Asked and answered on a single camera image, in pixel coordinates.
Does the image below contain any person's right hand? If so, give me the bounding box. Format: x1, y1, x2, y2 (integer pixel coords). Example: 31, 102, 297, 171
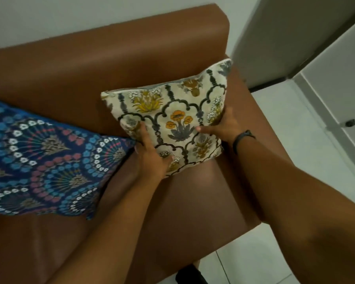
195, 106, 248, 146

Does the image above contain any person's left hand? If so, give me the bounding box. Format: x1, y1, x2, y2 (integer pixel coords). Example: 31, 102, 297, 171
134, 121, 176, 181

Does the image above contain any white floral cushion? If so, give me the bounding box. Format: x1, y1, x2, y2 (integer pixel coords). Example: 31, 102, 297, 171
101, 59, 233, 177

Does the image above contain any person's right forearm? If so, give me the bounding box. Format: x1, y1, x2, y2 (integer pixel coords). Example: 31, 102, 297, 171
235, 136, 355, 284

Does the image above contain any person's left forearm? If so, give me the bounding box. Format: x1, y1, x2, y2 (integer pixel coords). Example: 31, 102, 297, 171
46, 174, 168, 284

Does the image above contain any black wristband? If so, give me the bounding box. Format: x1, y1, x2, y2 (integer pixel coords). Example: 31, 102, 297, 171
232, 130, 256, 154

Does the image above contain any brown leather sofa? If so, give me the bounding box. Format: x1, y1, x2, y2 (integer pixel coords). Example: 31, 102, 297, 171
0, 3, 291, 284

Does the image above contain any blue patterned cushion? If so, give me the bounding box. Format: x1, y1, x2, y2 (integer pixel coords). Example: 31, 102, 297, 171
0, 97, 136, 220

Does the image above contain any grey door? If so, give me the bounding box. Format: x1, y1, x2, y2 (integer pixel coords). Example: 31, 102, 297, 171
233, 0, 355, 90

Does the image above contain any black sofa leg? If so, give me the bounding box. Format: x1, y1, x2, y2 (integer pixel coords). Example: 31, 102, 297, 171
175, 264, 209, 284

